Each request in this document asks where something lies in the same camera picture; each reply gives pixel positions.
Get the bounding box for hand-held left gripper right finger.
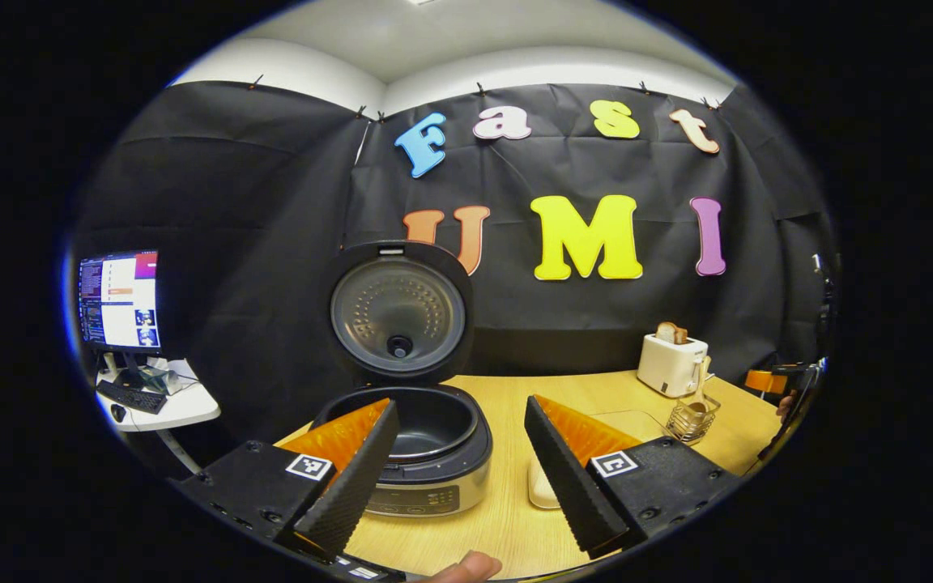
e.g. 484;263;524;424
524;394;743;560

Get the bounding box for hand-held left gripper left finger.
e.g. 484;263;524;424
175;398;401;564

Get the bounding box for wooden spoon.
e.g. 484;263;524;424
689;356;715;414

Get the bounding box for wire chopstick holder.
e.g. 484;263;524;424
666;394;721;445

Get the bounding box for black silver rice cooker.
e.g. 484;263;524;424
309;240;493;519

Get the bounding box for clear plastic container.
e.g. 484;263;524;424
527;409;671;511

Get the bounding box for white toaster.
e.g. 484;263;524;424
637;333;710;398

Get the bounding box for black tripod stand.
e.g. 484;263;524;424
811;253;840;357

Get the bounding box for white side table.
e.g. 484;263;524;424
96;359;222;474

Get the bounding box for green packet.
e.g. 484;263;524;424
138;364;184;395

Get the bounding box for black keyboard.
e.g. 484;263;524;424
96;381;168;415

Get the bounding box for black backdrop cloth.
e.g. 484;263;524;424
70;79;840;479

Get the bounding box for computer monitor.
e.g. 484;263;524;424
78;249;161;355

